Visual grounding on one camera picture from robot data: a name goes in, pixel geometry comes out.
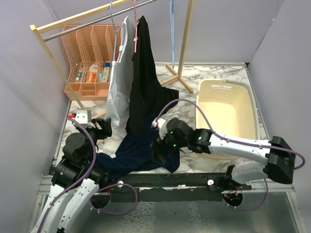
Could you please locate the wooden clothes rack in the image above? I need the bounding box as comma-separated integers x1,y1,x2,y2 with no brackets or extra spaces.
30,0,194,110

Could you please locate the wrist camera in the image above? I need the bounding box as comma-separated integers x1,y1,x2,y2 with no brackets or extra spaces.
74,110,95,128
152,118,168,140

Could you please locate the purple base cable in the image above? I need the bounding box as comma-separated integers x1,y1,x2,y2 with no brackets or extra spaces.
225,178,269,212
89,183,138,216

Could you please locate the white t shirt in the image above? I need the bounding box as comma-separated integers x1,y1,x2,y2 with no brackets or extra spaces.
105,16,136,127

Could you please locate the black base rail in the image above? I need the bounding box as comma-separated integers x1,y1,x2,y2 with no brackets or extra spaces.
121,173,251,202

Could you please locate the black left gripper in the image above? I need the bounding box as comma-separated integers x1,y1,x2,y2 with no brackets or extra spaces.
74,117,112,164

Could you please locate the pink plastic organizer basket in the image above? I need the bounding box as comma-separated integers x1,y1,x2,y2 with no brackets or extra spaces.
61,25,121,101

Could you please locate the black t shirt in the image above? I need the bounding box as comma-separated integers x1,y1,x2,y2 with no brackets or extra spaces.
126,16,179,135

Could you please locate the navy blue t shirt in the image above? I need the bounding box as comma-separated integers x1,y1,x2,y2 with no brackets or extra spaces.
94,114,180,180

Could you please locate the light blue clothes hanger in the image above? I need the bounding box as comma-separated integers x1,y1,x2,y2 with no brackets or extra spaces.
170,0,175,68

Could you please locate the cream laundry basket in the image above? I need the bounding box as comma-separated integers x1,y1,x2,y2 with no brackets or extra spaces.
195,79,258,160

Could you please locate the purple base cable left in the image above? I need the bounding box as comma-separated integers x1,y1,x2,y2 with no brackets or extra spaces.
89,183,138,216

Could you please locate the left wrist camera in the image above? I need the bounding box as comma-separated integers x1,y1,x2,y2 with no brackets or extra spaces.
74,110,95,128

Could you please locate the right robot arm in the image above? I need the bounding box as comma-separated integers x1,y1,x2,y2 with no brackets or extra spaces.
152,118,295,190

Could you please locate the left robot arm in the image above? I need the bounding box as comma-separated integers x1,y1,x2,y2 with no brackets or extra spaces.
32,116,112,233

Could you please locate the pink clothes hanger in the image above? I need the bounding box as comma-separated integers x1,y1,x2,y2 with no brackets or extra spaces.
133,0,139,53

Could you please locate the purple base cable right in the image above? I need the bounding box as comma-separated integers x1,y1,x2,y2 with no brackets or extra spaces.
225,178,269,212

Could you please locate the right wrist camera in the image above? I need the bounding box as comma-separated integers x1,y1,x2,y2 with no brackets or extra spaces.
152,118,168,140

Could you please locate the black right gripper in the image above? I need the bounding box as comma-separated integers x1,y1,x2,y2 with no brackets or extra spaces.
151,126,189,164

